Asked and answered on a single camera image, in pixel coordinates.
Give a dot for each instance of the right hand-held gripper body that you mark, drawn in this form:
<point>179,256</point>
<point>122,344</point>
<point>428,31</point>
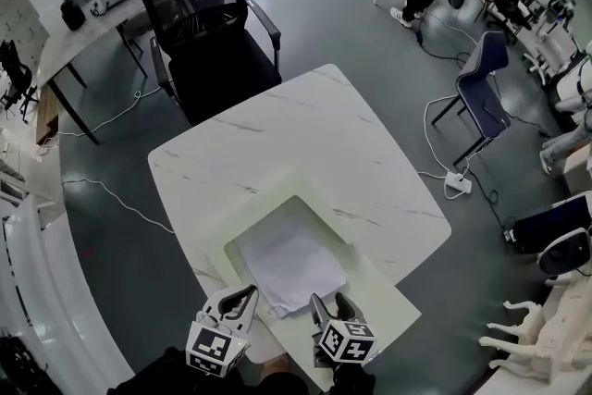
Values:
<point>347,342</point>

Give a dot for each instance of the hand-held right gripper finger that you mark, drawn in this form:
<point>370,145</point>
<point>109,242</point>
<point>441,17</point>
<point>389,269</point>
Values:
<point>319,312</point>
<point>347,307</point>

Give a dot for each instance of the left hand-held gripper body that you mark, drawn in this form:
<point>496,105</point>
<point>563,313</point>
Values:
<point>213,349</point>

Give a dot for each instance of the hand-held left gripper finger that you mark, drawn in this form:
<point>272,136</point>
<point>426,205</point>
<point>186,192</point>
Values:
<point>244,310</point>
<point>226,304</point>

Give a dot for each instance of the white box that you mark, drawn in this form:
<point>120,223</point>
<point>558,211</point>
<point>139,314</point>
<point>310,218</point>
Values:
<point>379,324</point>

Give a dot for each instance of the white A4 paper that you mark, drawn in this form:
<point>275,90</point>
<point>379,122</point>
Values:
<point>296,268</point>

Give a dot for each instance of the person's right forearm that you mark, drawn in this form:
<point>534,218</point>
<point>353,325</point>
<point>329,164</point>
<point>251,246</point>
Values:
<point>351,379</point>

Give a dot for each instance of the person's left forearm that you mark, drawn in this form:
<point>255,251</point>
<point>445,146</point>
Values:
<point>152,377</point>

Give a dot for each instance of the white power strip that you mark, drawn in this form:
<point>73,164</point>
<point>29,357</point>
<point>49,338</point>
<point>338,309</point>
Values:
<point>458,186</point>

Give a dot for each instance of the white curved counter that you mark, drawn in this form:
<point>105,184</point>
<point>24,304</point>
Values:
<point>46,291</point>

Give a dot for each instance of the white marble table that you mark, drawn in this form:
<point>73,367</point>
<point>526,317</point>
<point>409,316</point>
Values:
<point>300,129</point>

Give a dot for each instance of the white ornate dressing table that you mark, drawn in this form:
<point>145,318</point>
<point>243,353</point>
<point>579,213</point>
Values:
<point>555,337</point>

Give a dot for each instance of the black mesh office chair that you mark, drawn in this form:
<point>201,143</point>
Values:
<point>222,74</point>

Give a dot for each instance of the dark blue chair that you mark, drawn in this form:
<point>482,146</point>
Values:
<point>481,83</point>

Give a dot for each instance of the grey desk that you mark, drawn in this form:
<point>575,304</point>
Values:
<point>65,46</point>

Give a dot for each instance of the white office chair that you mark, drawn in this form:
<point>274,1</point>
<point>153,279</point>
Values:
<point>550,55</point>

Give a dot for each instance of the black canister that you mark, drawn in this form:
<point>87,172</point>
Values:
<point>73,16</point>

